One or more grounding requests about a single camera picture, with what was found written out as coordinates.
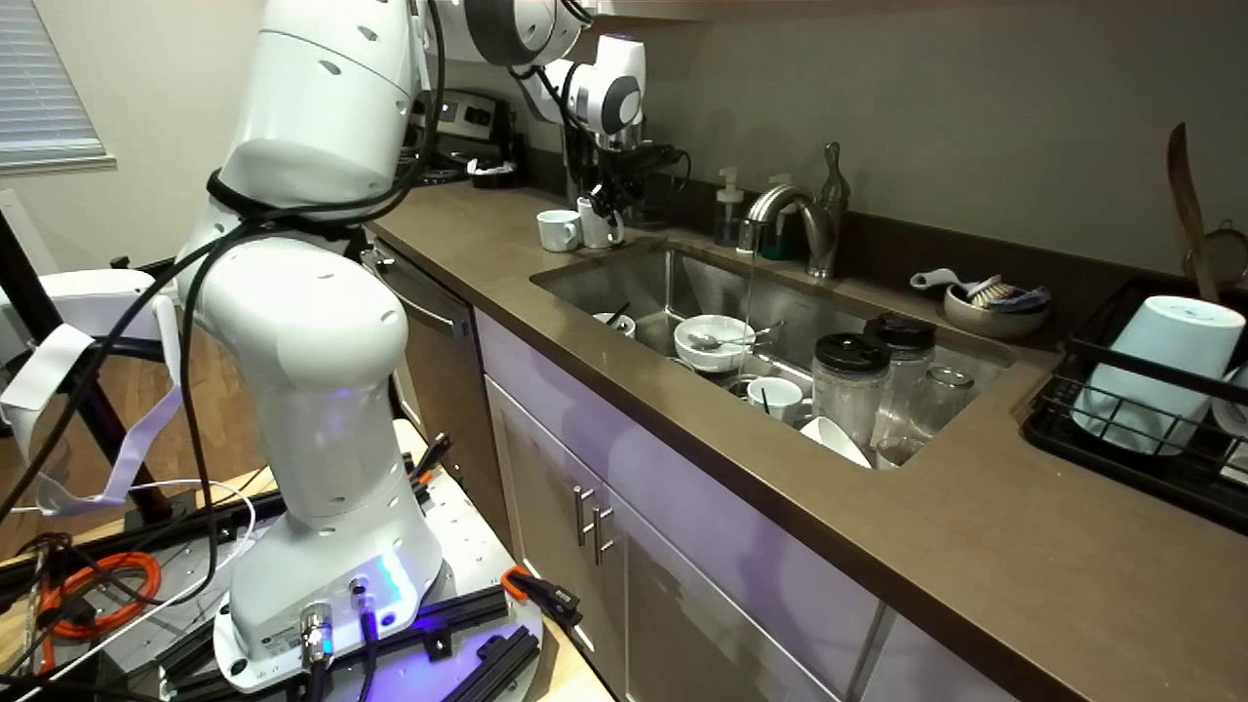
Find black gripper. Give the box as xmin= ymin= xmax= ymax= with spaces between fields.
xmin=582 ymin=136 xmax=645 ymax=219

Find white ceramic mug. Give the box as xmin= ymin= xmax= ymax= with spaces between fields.
xmin=571 ymin=191 xmax=627 ymax=255
xmin=535 ymin=205 xmax=586 ymax=257

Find clear soap dispenser white pump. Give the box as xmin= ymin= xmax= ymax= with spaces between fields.
xmin=710 ymin=167 xmax=747 ymax=249

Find white plate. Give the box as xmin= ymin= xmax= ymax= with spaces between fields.
xmin=587 ymin=309 xmax=638 ymax=342

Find stainless steel sink basin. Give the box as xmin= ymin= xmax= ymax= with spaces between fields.
xmin=525 ymin=243 xmax=1029 ymax=476

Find silver countertop toaster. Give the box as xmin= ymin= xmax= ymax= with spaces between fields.
xmin=422 ymin=87 xmax=521 ymax=186

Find wide white ceramic bowl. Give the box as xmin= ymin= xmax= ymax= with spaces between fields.
xmin=666 ymin=313 xmax=760 ymax=377

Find brushed steel kitchen faucet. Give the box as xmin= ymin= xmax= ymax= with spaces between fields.
xmin=738 ymin=136 xmax=848 ymax=283

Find stainless steel dishwasher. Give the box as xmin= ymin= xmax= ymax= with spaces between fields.
xmin=372 ymin=244 xmax=501 ymax=521

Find small white cup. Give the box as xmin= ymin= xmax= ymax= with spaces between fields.
xmin=740 ymin=369 xmax=812 ymax=429

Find clear blender jar black lid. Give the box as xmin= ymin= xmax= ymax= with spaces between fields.
xmin=860 ymin=309 xmax=941 ymax=395
xmin=812 ymin=330 xmax=896 ymax=451

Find orange black clamp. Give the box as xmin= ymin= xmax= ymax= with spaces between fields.
xmin=410 ymin=429 xmax=458 ymax=494
xmin=497 ymin=564 xmax=587 ymax=641

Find white perforated robot table top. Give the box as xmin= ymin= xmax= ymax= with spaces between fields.
xmin=153 ymin=412 xmax=614 ymax=702

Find clear drinking glass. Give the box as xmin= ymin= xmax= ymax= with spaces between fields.
xmin=909 ymin=357 xmax=977 ymax=438

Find grey lower kitchen cabinets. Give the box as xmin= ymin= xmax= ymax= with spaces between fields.
xmin=471 ymin=309 xmax=1019 ymax=702

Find small grey utensil bowl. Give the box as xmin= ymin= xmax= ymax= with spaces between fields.
xmin=941 ymin=268 xmax=1051 ymax=342

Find black tripod stand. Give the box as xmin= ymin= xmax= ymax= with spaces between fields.
xmin=0 ymin=209 xmax=171 ymax=521

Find pale blue cup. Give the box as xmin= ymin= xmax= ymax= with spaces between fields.
xmin=1076 ymin=287 xmax=1248 ymax=461

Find wooden spatula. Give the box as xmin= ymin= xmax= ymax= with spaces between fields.
xmin=1163 ymin=122 xmax=1211 ymax=297

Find white window blind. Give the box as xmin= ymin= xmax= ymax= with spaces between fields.
xmin=0 ymin=0 xmax=115 ymax=179

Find silver cabinet handle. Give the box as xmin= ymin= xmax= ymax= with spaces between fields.
xmin=587 ymin=500 xmax=622 ymax=564
xmin=569 ymin=479 xmax=601 ymax=550

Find black aluminium rail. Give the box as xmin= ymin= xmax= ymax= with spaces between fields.
xmin=441 ymin=622 xmax=545 ymax=702
xmin=306 ymin=585 xmax=515 ymax=655

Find black wire dish rack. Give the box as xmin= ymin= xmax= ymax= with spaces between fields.
xmin=1019 ymin=278 xmax=1248 ymax=530

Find white flat ribbon cable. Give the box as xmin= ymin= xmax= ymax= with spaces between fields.
xmin=0 ymin=323 xmax=188 ymax=516

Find orange cable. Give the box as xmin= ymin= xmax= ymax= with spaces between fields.
xmin=33 ymin=547 xmax=167 ymax=643

